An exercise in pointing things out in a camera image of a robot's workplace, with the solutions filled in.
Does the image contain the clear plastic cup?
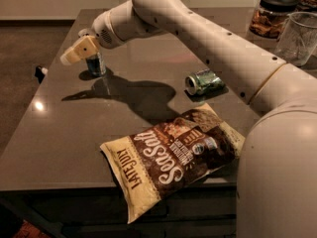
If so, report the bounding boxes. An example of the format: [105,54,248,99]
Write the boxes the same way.
[274,12,317,66]

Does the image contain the green crushed soda can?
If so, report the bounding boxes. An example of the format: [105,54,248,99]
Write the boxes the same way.
[185,69,225,95]

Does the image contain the small black white object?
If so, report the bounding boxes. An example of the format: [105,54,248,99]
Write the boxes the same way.
[35,65,49,83]

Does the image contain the dark cabinet drawers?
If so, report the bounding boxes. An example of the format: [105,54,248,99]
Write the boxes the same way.
[1,187,236,238]

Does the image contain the glass jar with black lid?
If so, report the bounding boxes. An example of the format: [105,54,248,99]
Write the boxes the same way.
[249,0,298,39]

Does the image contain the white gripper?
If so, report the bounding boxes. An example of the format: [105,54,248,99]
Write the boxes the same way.
[60,11,124,65]

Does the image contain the silver blue redbull can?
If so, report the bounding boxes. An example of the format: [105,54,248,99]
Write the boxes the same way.
[86,53,106,77]

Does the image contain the Late July chips bag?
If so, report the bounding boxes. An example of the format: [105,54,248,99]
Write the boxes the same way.
[101,104,245,223]

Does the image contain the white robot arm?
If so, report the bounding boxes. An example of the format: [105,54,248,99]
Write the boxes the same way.
[60,0,317,238]

